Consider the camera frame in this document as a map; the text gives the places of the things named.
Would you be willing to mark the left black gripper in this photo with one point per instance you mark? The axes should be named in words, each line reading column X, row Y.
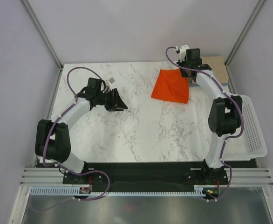
column 116, row 103

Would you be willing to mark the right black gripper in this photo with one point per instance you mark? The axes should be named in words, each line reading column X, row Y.
column 184, row 74

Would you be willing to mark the orange t shirt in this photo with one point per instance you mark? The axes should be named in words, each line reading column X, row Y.
column 171, row 86

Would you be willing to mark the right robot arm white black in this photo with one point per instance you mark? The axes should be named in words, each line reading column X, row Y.
column 225, row 118

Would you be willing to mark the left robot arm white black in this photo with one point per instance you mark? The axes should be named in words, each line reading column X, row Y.
column 52, row 137

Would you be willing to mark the folded blue t shirt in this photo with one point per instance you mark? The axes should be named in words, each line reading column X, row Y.
column 222, row 84

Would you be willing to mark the folded beige t shirt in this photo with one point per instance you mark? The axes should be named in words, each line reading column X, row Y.
column 217, row 64

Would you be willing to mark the white plastic basket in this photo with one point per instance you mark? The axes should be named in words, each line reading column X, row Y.
column 251, row 144

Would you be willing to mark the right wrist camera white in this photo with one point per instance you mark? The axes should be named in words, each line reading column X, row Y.
column 182, row 52

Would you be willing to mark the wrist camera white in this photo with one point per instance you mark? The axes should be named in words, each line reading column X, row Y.
column 182, row 52
column 109, row 82

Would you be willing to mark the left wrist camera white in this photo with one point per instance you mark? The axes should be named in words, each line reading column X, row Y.
column 109, row 82

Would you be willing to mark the white slotted cable duct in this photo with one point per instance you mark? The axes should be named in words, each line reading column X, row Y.
column 88, row 191

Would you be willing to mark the right aluminium frame post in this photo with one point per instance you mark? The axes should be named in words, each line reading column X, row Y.
column 255, row 12

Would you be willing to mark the aluminium frame post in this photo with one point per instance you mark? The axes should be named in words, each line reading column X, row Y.
column 37, row 25
column 255, row 12

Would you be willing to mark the left aluminium frame post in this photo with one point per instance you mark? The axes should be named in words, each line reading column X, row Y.
column 37, row 25

